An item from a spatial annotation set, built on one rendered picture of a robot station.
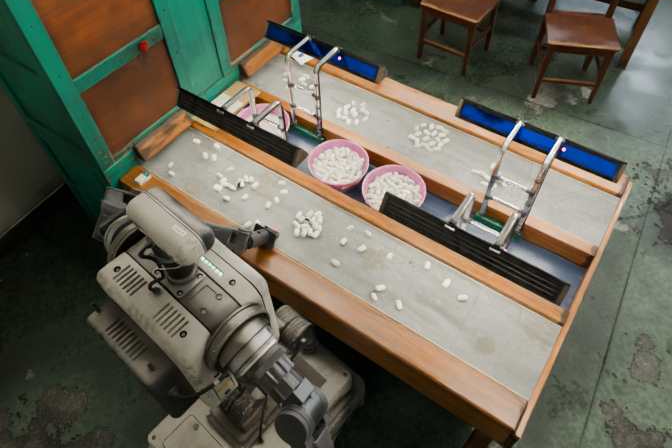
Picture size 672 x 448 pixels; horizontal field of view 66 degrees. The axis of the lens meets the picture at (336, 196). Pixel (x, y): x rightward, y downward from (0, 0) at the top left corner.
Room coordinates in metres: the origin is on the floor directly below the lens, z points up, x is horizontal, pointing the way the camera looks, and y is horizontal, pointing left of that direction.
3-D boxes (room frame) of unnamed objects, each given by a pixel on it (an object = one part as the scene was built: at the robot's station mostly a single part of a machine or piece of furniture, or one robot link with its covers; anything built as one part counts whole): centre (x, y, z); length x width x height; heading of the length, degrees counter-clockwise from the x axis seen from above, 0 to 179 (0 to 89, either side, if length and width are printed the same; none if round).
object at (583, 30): (2.90, -1.63, 0.45); 0.44 x 0.43 x 0.91; 77
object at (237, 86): (1.92, 0.51, 0.77); 0.33 x 0.15 x 0.01; 143
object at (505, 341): (1.15, 0.05, 0.73); 1.81 x 0.30 x 0.02; 53
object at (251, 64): (2.22, 0.35, 0.83); 0.30 x 0.06 x 0.07; 143
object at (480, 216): (1.27, -0.70, 0.90); 0.20 x 0.19 x 0.45; 53
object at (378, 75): (1.91, 0.03, 1.08); 0.62 x 0.08 x 0.07; 53
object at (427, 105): (1.87, -0.48, 0.67); 1.81 x 0.12 x 0.19; 53
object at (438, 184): (1.56, -0.25, 0.71); 1.81 x 0.05 x 0.11; 53
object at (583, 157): (1.33, -0.75, 1.08); 0.62 x 0.08 x 0.07; 53
